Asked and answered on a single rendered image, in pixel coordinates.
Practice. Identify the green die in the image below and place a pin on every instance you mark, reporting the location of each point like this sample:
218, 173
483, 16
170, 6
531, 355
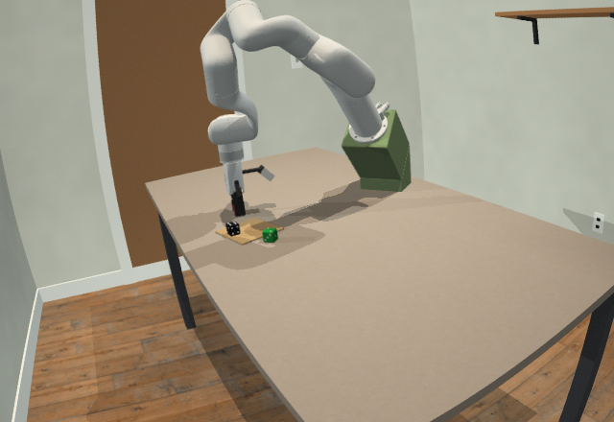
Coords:
270, 235

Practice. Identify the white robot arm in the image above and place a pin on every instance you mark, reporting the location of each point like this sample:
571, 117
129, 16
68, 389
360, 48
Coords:
335, 64

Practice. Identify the tan flat mat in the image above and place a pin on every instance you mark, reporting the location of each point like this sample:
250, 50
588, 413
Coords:
251, 230

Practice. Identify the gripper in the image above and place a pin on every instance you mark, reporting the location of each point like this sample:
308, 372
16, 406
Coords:
233, 179

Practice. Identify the black die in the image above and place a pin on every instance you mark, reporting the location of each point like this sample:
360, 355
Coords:
233, 228

